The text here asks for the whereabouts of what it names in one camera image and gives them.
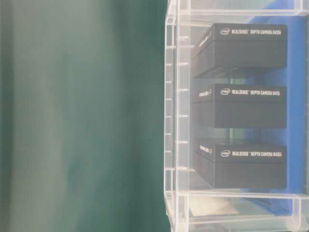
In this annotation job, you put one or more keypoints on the black camera box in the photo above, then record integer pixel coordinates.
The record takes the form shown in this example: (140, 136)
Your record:
(237, 164)
(226, 46)
(241, 106)

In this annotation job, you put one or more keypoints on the clear plastic storage case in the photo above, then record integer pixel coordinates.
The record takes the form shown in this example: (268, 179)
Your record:
(186, 22)

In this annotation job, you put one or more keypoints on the white label on case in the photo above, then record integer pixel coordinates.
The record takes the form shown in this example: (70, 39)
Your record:
(211, 206)

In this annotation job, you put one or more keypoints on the green table cloth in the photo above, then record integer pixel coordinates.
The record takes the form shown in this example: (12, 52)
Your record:
(81, 116)

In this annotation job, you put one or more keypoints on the blue foam liner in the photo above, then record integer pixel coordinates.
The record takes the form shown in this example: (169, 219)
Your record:
(293, 76)

